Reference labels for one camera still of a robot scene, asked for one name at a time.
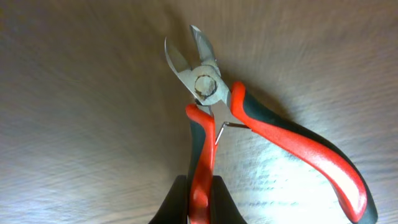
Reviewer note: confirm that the red black side cutters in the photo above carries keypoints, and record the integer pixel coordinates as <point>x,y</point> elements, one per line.
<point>206,85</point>

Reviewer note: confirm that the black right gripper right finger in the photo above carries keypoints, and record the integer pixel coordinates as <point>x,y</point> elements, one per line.
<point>223,209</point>

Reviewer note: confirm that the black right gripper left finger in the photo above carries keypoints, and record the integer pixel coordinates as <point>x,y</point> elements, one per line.
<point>174,208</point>

